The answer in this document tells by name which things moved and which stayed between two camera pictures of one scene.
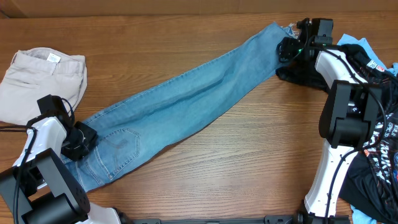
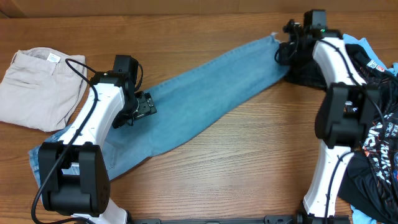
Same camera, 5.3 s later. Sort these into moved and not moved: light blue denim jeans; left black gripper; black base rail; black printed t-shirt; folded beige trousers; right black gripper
Moved: left black gripper; light blue denim jeans
Not moved: black printed t-shirt; folded beige trousers; right black gripper; black base rail
